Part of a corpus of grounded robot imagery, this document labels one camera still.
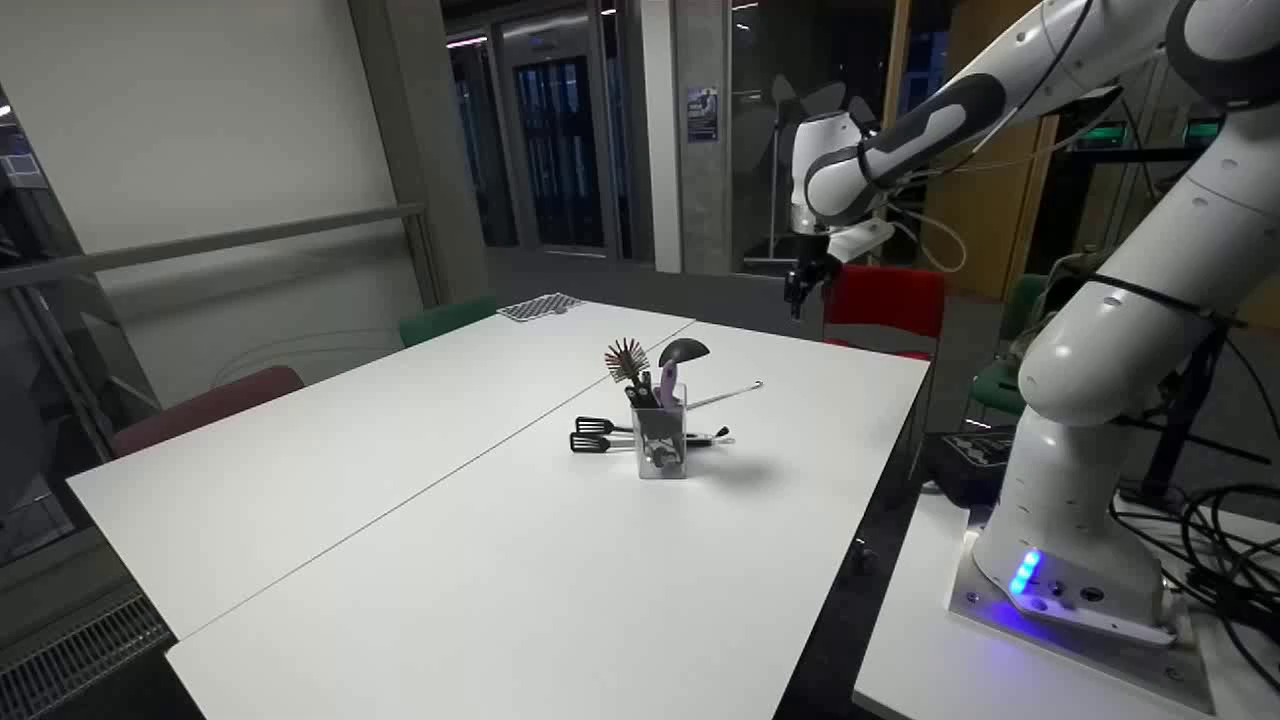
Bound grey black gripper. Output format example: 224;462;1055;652
785;234;862;324

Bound wooden door panel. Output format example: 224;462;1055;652
881;0;1064;303

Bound white bristle dish brush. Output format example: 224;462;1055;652
599;331;655;408

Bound clear utensil holder cup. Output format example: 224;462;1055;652
632;396;692;484

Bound green chair beside red chair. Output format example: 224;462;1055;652
969;267;1071;424

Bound black control box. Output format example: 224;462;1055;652
925;424;1019;511

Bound black kitchen tongs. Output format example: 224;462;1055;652
566;412;738;462

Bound checkered calibration board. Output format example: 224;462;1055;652
497;288;584;324

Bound dark glass door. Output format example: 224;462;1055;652
488;9;628;260

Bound green chair beside checkered board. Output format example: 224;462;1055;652
398;292;504;353

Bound black tripod stand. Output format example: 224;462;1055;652
1137;318;1241;511

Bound grey handrail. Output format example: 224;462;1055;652
0;199;427;295

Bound maroon chair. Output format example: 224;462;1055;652
109;366;307;462

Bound metal floor grate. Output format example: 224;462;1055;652
0;590;179;720

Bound grey wrist cable loop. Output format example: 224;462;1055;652
890;206;976;279

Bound small wall poster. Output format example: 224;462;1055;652
685;85;723;149

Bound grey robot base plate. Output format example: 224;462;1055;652
944;525;1222;720

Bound black cable bundle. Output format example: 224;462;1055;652
1110;475;1280;700

